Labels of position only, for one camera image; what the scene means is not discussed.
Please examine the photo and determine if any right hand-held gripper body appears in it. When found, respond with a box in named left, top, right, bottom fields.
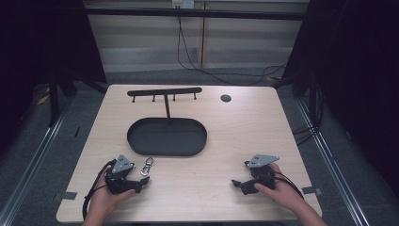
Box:
left=244, top=153, right=280, bottom=191

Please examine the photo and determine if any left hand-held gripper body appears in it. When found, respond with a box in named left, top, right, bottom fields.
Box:
left=104, top=153, right=141, bottom=196

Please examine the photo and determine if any silver carabiner key ring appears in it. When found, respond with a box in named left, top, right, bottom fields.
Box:
left=140, top=156, right=155, bottom=177

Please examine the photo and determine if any black key rack with tray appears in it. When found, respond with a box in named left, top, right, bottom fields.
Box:
left=126, top=87, right=208, bottom=157

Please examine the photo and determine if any person's right hand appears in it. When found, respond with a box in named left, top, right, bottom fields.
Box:
left=253, top=162, right=303, bottom=212

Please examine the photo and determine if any person's left hand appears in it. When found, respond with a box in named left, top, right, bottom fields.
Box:
left=89, top=167, right=137, bottom=220

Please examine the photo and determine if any grey tape strip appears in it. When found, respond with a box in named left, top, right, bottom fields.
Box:
left=52, top=191, right=78, bottom=202
left=301, top=186, right=324, bottom=196

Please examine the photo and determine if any black metal stand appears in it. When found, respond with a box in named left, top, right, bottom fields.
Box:
left=46, top=62, right=108, bottom=128

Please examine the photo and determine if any dark curtain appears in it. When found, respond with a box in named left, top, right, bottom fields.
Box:
left=281, top=0, right=399, bottom=199
left=0, top=0, right=108, bottom=158

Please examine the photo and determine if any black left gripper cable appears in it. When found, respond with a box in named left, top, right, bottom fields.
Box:
left=82, top=158, right=118, bottom=220

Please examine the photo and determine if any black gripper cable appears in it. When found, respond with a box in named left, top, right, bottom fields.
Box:
left=82, top=158, right=118, bottom=220
left=271, top=170, right=305, bottom=200

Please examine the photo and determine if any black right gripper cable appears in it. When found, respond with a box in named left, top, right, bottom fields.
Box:
left=271, top=170, right=305, bottom=200

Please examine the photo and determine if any metal floor rail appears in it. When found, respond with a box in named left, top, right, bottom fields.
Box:
left=295, top=99, right=372, bottom=226
left=0, top=97, right=77, bottom=226

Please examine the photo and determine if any bundle of black floor cables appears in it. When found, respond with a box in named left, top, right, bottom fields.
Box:
left=292, top=82, right=326, bottom=146

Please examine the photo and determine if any black hanging wall cable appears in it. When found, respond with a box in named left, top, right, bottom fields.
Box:
left=176, top=14, right=290, bottom=87

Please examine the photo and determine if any black horizontal frame bar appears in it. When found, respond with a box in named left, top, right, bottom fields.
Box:
left=84, top=7, right=308, bottom=22

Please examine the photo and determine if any white wall socket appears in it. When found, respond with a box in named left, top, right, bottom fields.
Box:
left=171, top=0, right=196, bottom=9

